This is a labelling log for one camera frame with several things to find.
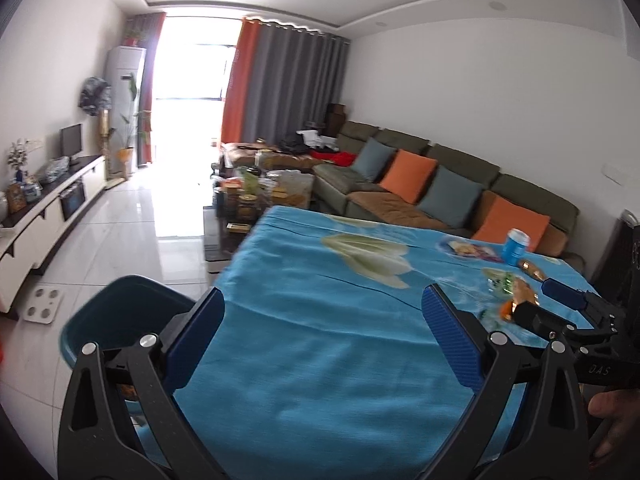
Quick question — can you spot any gold torn snack wrapper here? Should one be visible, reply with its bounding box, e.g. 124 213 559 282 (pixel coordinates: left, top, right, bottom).
512 278 539 309

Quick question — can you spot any orange wrapper piece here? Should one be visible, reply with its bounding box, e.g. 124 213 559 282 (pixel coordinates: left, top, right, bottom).
499 299 518 322

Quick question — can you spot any teal plastic trash bin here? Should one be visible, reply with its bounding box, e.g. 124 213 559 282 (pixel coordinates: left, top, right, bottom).
60 274 208 406

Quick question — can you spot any person's right hand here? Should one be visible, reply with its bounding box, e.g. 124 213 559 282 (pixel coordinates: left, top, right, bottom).
588 390 639 460

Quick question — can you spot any black appliance by door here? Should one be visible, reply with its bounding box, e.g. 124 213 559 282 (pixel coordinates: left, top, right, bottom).
590 209 639 304

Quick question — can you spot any gold foil snack packet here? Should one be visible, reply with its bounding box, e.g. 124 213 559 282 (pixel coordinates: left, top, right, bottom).
518 259 548 283

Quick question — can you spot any blue white coffee cup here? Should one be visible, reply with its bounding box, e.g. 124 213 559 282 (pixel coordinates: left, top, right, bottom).
500 229 530 266

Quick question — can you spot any red cookie packet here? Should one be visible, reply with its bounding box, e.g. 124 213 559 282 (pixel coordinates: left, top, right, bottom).
474 245 501 262

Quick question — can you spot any clear cracker packet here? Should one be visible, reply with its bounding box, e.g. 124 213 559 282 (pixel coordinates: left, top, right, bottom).
448 240 480 258

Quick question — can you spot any white bathroom scale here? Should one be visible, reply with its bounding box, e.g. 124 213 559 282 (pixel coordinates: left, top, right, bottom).
23 285 64 325

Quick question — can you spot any teal cushion near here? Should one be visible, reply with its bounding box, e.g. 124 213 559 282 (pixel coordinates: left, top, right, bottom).
418 166 484 229

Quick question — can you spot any teal cushion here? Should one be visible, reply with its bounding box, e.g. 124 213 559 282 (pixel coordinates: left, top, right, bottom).
418 166 484 229
352 139 397 182

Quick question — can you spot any white black tv cabinet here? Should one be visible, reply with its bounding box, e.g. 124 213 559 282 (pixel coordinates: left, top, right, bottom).
1 155 106 318

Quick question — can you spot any orange cushion far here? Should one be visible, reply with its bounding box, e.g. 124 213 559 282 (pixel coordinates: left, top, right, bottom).
380 150 438 205

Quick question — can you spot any blue floral tablecloth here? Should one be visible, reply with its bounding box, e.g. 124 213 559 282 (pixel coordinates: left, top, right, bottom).
175 207 541 479

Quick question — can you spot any green sectional sofa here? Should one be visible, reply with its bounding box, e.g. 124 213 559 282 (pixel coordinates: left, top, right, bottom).
220 122 586 272

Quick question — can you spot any teal cushion far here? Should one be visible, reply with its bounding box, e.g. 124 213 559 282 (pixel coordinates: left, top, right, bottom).
352 139 397 182

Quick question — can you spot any cluttered coffee table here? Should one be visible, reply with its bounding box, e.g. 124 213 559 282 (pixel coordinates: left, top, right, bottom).
203 164 314 276

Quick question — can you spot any flower vase on cabinet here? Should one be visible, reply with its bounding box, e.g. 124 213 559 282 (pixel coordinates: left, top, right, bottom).
6 139 43 183

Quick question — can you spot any small black monitor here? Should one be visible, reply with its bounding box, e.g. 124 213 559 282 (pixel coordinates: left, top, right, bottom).
60 124 82 165

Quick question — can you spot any tall green potted plant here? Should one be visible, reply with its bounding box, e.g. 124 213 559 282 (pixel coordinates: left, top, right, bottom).
108 68 140 180

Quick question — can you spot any covered standing fan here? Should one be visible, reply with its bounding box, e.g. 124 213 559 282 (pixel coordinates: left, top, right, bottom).
78 77 112 156

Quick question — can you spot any white standing air conditioner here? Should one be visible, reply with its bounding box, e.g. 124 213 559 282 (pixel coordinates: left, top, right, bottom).
105 46 146 179

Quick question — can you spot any grey orange curtain right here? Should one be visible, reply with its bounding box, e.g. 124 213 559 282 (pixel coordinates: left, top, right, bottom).
220 18 350 144

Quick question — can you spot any dark red curtain left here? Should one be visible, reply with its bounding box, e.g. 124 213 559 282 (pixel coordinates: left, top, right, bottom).
122 12 166 167

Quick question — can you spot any white wall switch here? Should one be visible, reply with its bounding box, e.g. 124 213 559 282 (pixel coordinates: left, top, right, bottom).
601 164 629 186

